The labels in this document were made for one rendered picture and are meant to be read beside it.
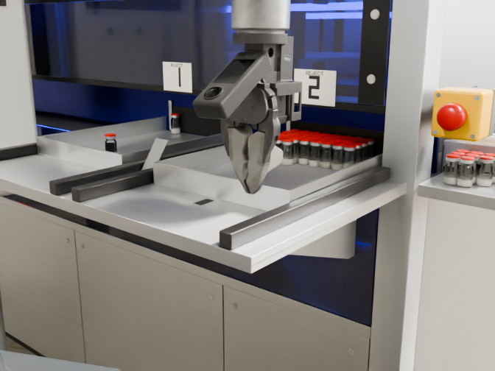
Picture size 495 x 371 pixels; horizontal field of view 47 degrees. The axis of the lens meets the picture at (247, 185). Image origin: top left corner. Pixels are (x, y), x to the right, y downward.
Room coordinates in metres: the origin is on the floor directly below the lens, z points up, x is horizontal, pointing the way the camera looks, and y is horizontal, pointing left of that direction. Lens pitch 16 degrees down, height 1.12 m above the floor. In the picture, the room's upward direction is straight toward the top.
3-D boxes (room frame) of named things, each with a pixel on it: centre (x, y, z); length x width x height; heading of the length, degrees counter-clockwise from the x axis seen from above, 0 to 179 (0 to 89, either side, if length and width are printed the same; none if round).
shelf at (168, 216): (0.98, 0.12, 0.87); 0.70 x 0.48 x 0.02; 51
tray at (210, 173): (0.92, -0.06, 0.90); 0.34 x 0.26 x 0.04; 142
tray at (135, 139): (1.14, 0.20, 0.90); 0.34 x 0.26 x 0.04; 141
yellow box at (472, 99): (0.86, -0.33, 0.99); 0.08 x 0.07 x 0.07; 141
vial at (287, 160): (1.00, -0.07, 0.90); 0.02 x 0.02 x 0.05
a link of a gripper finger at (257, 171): (0.75, -0.03, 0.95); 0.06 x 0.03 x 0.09; 141
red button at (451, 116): (0.82, -0.30, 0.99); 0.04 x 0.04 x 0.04; 51
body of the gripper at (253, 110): (0.77, -0.02, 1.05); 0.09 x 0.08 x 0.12; 141
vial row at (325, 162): (0.99, -0.11, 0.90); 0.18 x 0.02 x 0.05; 52
